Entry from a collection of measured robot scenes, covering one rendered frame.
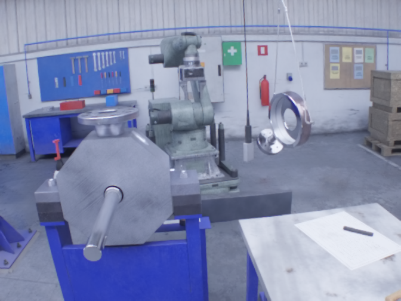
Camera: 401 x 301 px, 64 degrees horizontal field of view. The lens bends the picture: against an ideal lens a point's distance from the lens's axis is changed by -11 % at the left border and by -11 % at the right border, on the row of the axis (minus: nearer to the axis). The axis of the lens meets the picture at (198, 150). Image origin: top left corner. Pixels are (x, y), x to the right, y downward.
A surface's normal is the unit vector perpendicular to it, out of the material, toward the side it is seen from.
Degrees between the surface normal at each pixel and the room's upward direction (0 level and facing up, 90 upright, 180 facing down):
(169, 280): 90
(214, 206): 90
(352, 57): 90
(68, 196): 90
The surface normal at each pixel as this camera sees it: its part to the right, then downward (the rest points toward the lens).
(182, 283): 0.08, 0.26
